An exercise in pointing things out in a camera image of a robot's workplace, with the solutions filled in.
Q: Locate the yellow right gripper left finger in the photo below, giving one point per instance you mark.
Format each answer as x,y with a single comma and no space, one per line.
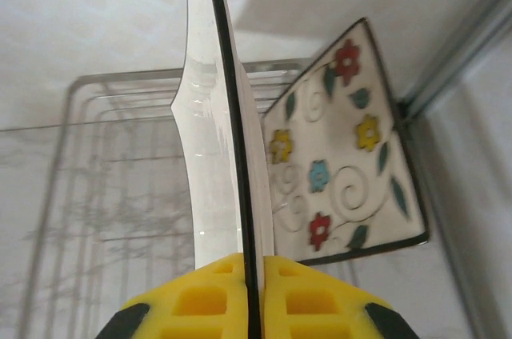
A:
192,303

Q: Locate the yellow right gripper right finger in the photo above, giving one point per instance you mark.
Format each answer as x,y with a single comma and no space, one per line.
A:
312,303

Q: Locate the square floral plate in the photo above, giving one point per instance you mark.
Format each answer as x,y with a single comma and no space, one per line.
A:
340,135
216,155

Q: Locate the aluminium upright post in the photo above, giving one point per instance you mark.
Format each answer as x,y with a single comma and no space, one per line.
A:
452,61

